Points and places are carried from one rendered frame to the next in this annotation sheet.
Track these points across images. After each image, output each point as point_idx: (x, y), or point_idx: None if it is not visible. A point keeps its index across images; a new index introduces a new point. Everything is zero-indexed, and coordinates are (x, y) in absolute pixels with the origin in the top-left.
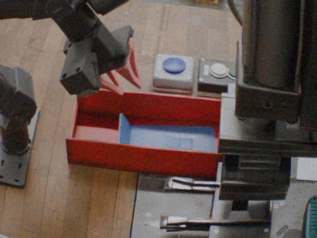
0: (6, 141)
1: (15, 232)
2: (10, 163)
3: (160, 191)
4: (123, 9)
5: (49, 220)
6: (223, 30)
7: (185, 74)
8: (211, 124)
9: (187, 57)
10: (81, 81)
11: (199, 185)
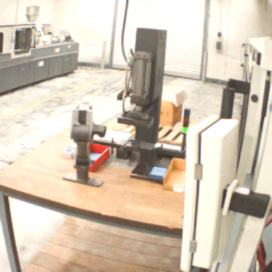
0: (86, 175)
1: (124, 186)
2: (92, 180)
3: (110, 163)
4: (29, 155)
5: (118, 179)
6: (51, 145)
7: (72, 149)
8: (89, 153)
9: (66, 148)
10: (105, 130)
11: (123, 146)
